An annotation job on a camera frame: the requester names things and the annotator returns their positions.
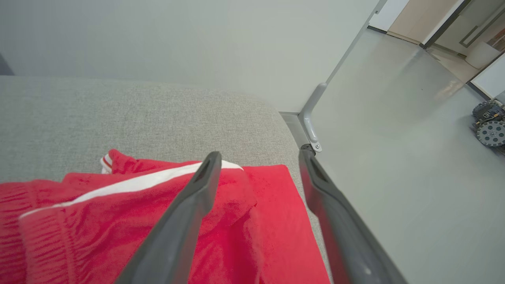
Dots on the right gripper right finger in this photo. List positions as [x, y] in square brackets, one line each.
[343, 244]

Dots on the grey metal support bracket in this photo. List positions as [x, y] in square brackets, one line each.
[309, 114]

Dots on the grey fabric sofa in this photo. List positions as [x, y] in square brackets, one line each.
[118, 118]

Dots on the dark wheeled robot base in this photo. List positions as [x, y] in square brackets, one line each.
[491, 132]

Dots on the red basketball jersey white sleeves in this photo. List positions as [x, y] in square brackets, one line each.
[284, 221]

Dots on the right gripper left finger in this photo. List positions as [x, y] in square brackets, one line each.
[177, 236]

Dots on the red shorts white stripe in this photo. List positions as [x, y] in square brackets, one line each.
[98, 236]

